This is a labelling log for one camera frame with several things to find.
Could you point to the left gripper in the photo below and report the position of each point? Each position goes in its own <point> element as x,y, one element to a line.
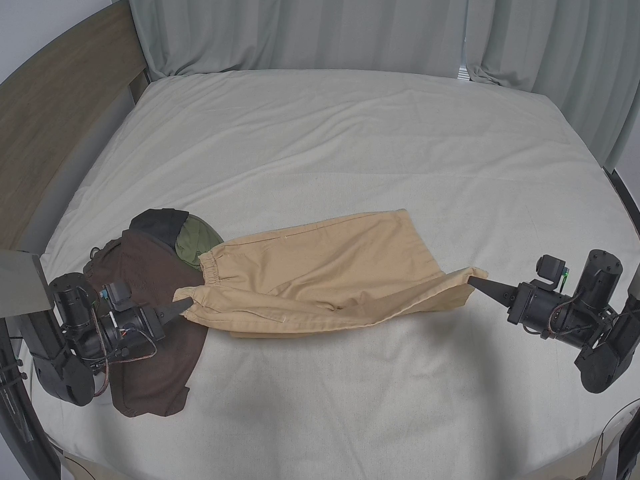
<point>137,328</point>

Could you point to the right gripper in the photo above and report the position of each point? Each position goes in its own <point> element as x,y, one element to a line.
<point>542,313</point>

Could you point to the tan shorts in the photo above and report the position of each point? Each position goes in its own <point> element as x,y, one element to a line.
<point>340,273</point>

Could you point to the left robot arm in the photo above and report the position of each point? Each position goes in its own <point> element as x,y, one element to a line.
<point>55,363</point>

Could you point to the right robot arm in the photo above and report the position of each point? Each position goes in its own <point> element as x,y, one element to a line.
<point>607,353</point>

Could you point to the bed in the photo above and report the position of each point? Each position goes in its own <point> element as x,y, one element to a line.
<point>325,118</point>

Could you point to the brown garment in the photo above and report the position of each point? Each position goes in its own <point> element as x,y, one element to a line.
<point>145,278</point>

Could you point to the black garment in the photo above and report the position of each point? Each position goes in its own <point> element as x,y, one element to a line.
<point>157,228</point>

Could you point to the green garment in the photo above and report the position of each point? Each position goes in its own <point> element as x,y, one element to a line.
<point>197,240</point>

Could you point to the grey-green curtain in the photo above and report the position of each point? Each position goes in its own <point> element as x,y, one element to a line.
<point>560,33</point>
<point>300,18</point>

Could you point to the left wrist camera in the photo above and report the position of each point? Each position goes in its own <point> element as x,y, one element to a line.
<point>117,295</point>

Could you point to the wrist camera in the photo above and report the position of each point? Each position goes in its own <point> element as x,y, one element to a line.
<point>117,295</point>
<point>550,268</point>

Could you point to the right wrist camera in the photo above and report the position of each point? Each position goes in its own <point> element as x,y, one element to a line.
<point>550,268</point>

